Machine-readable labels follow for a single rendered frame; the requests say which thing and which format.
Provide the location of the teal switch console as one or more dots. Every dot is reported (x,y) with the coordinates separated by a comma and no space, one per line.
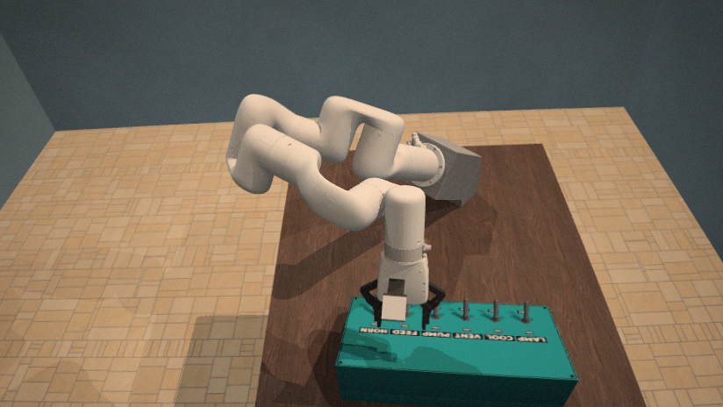
(488,357)

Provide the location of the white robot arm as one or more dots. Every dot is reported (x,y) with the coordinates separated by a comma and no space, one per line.
(294,146)

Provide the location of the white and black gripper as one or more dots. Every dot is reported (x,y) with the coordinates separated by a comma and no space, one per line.
(416,286)

